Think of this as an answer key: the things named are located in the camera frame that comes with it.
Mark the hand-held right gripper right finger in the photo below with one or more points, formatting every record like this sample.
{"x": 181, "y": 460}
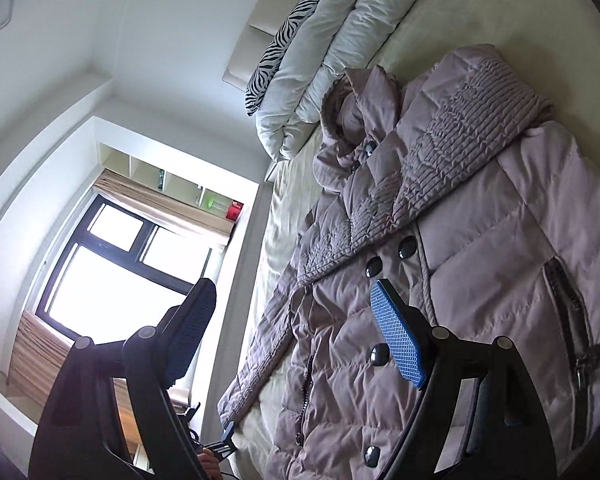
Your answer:
{"x": 397, "y": 335}

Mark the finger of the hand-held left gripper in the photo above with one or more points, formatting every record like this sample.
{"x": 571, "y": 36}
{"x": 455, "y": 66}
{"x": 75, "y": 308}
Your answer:
{"x": 228, "y": 431}

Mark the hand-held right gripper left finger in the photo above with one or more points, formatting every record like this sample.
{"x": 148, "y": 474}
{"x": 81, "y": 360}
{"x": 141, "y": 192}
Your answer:
{"x": 192, "y": 330}

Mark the mauve puffer jacket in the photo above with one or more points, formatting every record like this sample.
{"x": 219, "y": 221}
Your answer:
{"x": 480, "y": 220}

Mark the person's left hand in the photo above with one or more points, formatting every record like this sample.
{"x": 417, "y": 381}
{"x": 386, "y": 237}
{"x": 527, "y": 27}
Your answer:
{"x": 211, "y": 466}

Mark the black framed window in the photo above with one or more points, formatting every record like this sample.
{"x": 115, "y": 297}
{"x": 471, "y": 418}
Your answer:
{"x": 105, "y": 280}

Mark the beige curtain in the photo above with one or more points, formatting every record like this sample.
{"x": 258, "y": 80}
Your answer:
{"x": 35, "y": 350}
{"x": 180, "y": 215}

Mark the red box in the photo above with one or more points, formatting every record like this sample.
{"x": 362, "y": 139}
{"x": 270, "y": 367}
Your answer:
{"x": 235, "y": 210}

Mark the green bottle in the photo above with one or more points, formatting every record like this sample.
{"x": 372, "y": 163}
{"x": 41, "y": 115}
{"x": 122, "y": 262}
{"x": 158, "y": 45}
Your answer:
{"x": 211, "y": 204}

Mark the bed with cream sheet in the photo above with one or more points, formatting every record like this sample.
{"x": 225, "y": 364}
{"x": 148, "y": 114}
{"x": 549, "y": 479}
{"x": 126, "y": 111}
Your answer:
{"x": 285, "y": 210}

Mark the small green shelf items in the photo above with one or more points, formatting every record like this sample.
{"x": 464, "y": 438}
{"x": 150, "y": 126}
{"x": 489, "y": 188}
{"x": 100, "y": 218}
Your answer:
{"x": 160, "y": 178}

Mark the beige padded headboard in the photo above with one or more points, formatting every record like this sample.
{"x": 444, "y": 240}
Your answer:
{"x": 260, "y": 45}

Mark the white folded duvet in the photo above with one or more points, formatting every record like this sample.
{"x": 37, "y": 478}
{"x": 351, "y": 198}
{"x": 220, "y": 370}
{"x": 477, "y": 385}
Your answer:
{"x": 340, "y": 45}

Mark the zebra print pillow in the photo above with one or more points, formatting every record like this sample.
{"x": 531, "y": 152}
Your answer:
{"x": 280, "y": 45}

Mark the white wall shelf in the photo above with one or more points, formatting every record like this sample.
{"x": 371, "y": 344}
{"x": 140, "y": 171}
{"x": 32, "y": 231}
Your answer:
{"x": 145, "y": 170}

